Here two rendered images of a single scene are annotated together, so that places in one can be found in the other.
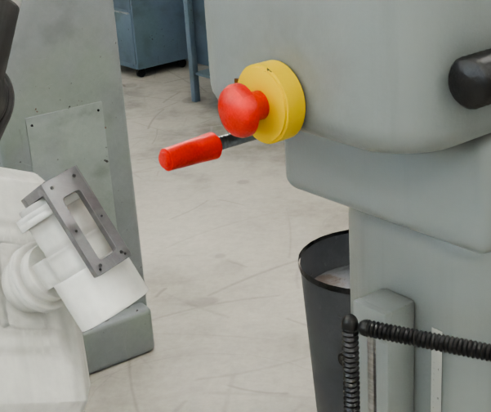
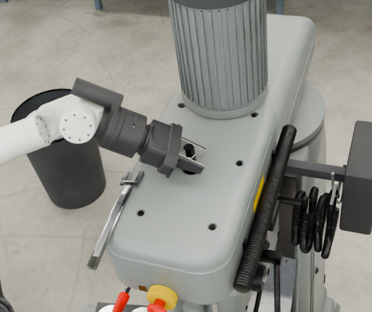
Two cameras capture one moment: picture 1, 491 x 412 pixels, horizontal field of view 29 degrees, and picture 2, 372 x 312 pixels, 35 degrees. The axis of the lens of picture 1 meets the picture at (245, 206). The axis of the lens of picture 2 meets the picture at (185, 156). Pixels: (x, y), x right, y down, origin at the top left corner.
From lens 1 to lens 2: 0.83 m
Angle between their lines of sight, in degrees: 32
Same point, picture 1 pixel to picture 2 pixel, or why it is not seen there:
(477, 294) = not seen: hidden behind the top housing
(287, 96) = (173, 300)
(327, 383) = (52, 184)
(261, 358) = not seen: outside the picture
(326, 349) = (46, 170)
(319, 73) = (183, 290)
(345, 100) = (196, 298)
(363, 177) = not seen: hidden behind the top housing
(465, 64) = (240, 285)
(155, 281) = not seen: outside the picture
